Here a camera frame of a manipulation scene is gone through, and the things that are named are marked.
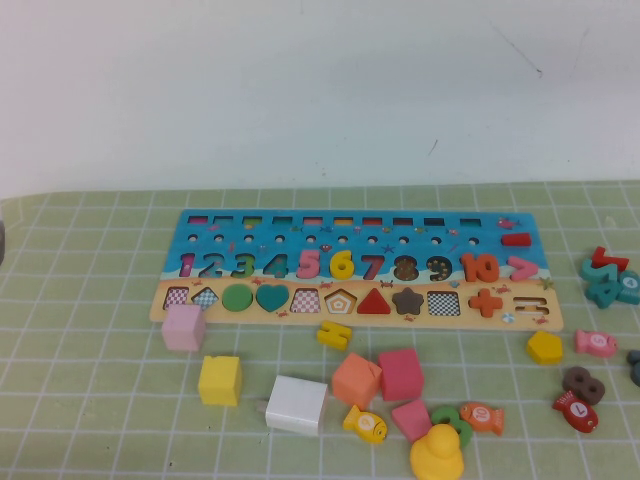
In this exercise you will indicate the red wooden number seven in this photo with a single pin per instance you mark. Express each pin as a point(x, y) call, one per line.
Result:
point(612, 261)

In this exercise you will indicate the grey-blue wooden piece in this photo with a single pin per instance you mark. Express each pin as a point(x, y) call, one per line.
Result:
point(635, 367)

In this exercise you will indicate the red wooden fish seven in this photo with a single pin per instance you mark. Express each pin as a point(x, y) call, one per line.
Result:
point(575, 411)

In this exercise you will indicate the pink wooden greater-than sign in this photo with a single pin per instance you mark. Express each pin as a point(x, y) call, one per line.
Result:
point(530, 269)

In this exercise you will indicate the teal wooden fish four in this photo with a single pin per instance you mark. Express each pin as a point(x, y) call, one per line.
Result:
point(631, 287)

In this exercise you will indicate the pink wooden cube block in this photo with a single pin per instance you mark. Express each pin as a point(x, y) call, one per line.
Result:
point(182, 330)

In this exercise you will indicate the brown wooden number eight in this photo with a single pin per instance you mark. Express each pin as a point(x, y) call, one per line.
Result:
point(572, 377)

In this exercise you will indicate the pink wooden parallelogram block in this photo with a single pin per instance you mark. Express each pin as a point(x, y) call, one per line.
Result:
point(410, 420)

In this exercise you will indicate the green checkered tablecloth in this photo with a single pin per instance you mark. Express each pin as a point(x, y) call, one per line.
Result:
point(100, 400)

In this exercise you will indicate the yellow wooden cube block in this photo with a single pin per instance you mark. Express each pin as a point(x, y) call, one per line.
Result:
point(220, 382)

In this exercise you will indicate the yellow rubber duck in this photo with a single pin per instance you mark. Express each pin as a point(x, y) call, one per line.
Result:
point(436, 457)

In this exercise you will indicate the orange wooden plus sign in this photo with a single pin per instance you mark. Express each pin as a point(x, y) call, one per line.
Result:
point(485, 302)

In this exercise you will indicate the yellow wooden pentagon block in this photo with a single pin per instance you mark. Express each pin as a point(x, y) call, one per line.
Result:
point(545, 348)

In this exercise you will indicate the orange wooden number ten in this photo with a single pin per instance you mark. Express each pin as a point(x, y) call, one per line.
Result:
point(469, 267)

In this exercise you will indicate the colourful wooden number puzzle board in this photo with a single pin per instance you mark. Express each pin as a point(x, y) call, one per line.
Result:
point(350, 240)

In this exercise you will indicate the teal wooden number four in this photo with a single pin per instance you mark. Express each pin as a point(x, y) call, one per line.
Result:
point(602, 296)

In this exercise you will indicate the orange wooden cube block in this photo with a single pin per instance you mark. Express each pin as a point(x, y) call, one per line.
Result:
point(354, 381)

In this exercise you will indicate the orange wooden fish ten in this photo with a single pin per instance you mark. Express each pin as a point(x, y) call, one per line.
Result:
point(482, 417)

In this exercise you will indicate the pink wooden number five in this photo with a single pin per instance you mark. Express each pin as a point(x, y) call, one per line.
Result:
point(306, 255)

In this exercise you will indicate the red wooden minus sign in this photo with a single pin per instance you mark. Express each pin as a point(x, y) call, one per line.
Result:
point(515, 240)

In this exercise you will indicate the red wooden triangle block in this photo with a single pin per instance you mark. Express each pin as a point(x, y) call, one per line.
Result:
point(374, 305)

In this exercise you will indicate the pink wooden fish five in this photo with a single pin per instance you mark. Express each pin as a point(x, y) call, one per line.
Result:
point(595, 343)

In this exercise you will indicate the yellow wooden fish nine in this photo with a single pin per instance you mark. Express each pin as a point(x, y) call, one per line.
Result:
point(365, 424)

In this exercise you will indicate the yellow wooden number six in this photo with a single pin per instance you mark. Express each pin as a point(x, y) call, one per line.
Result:
point(336, 260)

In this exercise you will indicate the green wooden number three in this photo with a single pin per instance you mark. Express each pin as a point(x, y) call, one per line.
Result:
point(442, 415)

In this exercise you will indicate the yellow wooden equals sign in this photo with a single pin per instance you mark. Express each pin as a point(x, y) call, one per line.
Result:
point(334, 336)

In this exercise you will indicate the white usb charger adapter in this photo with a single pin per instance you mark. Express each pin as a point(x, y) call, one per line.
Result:
point(296, 406)

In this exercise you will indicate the dark grey object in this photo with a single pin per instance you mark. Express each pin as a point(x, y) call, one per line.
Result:
point(1, 245)

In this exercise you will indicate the brown wooden star block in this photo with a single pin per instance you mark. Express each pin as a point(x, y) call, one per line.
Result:
point(408, 301)

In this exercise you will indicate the teal wooden heart block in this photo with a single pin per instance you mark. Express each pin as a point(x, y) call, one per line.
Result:
point(272, 297)

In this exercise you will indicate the green wooden circle block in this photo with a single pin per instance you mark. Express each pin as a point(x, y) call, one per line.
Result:
point(237, 298)

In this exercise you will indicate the pink-red cube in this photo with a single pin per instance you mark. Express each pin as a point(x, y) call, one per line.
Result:
point(401, 376)

